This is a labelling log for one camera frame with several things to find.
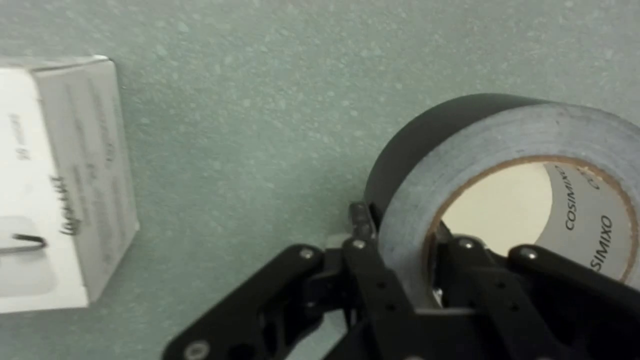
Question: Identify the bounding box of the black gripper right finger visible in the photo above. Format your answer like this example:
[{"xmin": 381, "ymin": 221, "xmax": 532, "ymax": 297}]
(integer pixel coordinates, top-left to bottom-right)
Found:
[{"xmin": 427, "ymin": 231, "xmax": 640, "ymax": 360}]

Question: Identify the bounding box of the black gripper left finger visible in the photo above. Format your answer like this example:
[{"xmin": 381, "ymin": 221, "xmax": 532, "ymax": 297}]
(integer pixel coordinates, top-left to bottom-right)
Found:
[{"xmin": 162, "ymin": 202, "xmax": 429, "ymax": 360}]

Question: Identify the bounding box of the black masking tape roll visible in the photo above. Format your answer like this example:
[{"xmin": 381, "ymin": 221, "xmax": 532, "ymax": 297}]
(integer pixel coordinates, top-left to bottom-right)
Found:
[{"xmin": 365, "ymin": 94, "xmax": 640, "ymax": 308}]

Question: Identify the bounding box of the white cardboard box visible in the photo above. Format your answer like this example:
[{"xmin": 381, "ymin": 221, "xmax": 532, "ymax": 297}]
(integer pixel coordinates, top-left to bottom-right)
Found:
[{"xmin": 0, "ymin": 55, "xmax": 141, "ymax": 314}]

